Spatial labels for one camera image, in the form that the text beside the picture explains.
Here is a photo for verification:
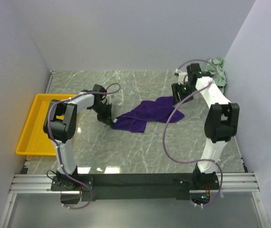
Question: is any yellow plastic tray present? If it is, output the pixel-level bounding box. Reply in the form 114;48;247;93
15;94;74;156

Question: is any purple towel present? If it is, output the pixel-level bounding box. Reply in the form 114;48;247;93
112;96;174;133

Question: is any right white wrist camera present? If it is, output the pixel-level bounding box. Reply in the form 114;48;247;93
174;68;188;85

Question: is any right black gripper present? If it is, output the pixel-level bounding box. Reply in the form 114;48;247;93
171;82;197;106

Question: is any aluminium frame rail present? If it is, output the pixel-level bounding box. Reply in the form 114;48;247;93
0;172;271;228

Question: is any green crumpled towel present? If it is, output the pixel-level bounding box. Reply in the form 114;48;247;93
205;58;227;93

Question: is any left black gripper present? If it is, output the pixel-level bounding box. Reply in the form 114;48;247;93
90;103;113;127

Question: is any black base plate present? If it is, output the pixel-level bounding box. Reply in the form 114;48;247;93
50;173;221;201

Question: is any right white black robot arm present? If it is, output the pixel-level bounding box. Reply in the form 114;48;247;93
171;63;240;190

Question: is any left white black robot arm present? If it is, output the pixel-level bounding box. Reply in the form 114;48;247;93
43;85;113;191

